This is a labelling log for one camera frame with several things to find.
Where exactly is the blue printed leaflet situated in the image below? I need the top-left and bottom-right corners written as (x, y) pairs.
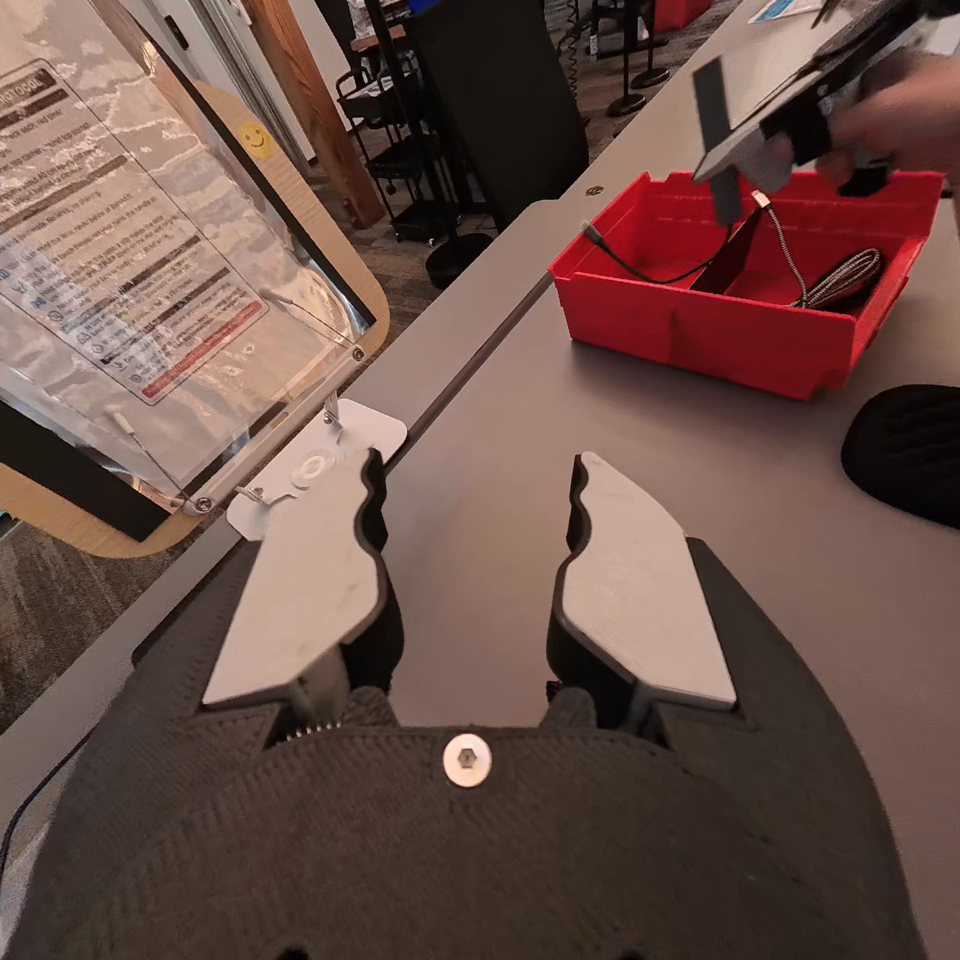
top-left (748, 0), bottom-right (822, 25)

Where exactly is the wooden support post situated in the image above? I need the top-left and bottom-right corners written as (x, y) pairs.
top-left (243, 0), bottom-right (385, 230)

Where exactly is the black and white braided cable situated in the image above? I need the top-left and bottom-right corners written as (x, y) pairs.
top-left (752, 189), bottom-right (884, 310)

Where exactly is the black bin divider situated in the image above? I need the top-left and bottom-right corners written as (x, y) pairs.
top-left (688, 213), bottom-right (766, 294)

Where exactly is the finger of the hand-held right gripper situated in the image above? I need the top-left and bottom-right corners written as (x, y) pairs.
top-left (738, 133), bottom-right (798, 190)
top-left (691, 58), bottom-right (835, 185)

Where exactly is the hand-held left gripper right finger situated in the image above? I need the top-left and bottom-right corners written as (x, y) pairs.
top-left (545, 451), bottom-right (738, 725)

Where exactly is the black rolling cart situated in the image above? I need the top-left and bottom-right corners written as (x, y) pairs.
top-left (335, 67), bottom-right (451, 249)

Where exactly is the laminated instruction sheet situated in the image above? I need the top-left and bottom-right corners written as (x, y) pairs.
top-left (0, 0), bottom-right (369, 504)

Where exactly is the red storage bin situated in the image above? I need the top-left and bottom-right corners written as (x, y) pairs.
top-left (652, 0), bottom-right (710, 35)

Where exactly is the black mesh office chair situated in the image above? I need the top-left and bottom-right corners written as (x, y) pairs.
top-left (840, 384), bottom-right (960, 530)

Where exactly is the person's right hand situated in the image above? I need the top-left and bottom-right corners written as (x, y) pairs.
top-left (816, 47), bottom-right (960, 189)

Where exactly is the red plastic bin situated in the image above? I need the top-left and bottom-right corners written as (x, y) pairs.
top-left (549, 170), bottom-right (946, 401)

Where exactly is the black hub cable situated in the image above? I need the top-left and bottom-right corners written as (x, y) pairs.
top-left (583, 219), bottom-right (735, 288)

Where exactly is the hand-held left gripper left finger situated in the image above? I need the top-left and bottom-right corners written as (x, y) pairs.
top-left (201, 447), bottom-right (406, 710)

